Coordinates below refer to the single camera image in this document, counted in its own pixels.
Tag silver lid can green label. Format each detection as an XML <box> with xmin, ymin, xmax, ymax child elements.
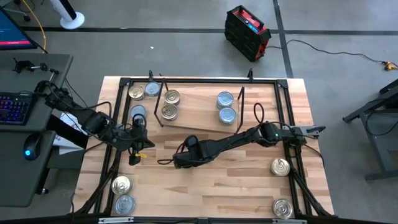
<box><xmin>218</xmin><ymin>107</ymin><xmax>237</xmax><ymax>126</ymax></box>
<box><xmin>216</xmin><ymin>91</ymin><xmax>234</xmax><ymax>109</ymax></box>

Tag red black tool case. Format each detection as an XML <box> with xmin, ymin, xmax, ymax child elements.
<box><xmin>223</xmin><ymin>4</ymin><xmax>272</xmax><ymax>62</ymax></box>

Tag silver lid can blue label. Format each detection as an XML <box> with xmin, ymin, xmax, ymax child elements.
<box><xmin>129</xmin><ymin>104</ymin><xmax>148</xmax><ymax>121</ymax></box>
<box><xmin>144</xmin><ymin>81</ymin><xmax>161</xmax><ymax>97</ymax></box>
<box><xmin>114</xmin><ymin>194</ymin><xmax>136</xmax><ymax>216</ymax></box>

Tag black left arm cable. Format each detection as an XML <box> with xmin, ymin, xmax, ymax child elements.
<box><xmin>63</xmin><ymin>79</ymin><xmax>113</xmax><ymax>125</ymax></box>

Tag yellow cable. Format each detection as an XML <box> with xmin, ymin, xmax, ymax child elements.
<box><xmin>21</xmin><ymin>0</ymin><xmax>47</xmax><ymax>54</ymax></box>

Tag black aluminium table frame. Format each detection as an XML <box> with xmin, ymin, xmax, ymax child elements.
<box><xmin>73</xmin><ymin>77</ymin><xmax>335</xmax><ymax>218</ymax></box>

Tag grey side desk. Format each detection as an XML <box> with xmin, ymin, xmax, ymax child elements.
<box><xmin>0</xmin><ymin>51</ymin><xmax>74</xmax><ymax>208</ymax></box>

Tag white pedestal stand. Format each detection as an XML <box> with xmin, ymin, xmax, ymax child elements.
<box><xmin>49</xmin><ymin>0</ymin><xmax>85</xmax><ymax>30</ymax></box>

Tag grey metal table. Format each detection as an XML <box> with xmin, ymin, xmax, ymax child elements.
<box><xmin>341</xmin><ymin>79</ymin><xmax>398</xmax><ymax>183</ymax></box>

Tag black computer mouse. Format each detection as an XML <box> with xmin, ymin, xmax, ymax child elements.
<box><xmin>23</xmin><ymin>133</ymin><xmax>44</xmax><ymax>161</ymax></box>

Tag wooden shelf black metal legs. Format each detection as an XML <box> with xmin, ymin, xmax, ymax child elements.
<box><xmin>154</xmin><ymin>77</ymin><xmax>246</xmax><ymax>134</ymax></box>

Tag white paper sheet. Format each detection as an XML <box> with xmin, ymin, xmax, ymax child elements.
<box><xmin>52</xmin><ymin>112</ymin><xmax>93</xmax><ymax>156</ymax></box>

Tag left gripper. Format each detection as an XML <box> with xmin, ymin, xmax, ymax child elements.
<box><xmin>119</xmin><ymin>116</ymin><xmax>155</xmax><ymax>166</ymax></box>

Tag desk computer monitor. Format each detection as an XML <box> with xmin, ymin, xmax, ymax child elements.
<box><xmin>0</xmin><ymin>7</ymin><xmax>40</xmax><ymax>51</ymax></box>

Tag backlit black keyboard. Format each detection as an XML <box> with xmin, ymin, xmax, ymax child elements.
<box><xmin>0</xmin><ymin>92</ymin><xmax>35</xmax><ymax>126</ymax></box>

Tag black floor cable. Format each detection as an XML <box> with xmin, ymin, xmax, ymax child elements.
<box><xmin>266</xmin><ymin>39</ymin><xmax>385</xmax><ymax>65</ymax></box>

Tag office chair base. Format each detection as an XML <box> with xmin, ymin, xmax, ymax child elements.
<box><xmin>0</xmin><ymin>0</ymin><xmax>32</xmax><ymax>22</ymax></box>

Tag silver metal bracket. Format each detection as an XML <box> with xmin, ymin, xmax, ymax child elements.
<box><xmin>98</xmin><ymin>217</ymin><xmax>134</xmax><ymax>224</ymax></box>
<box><xmin>272</xmin><ymin>218</ymin><xmax>308</xmax><ymax>224</ymax></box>

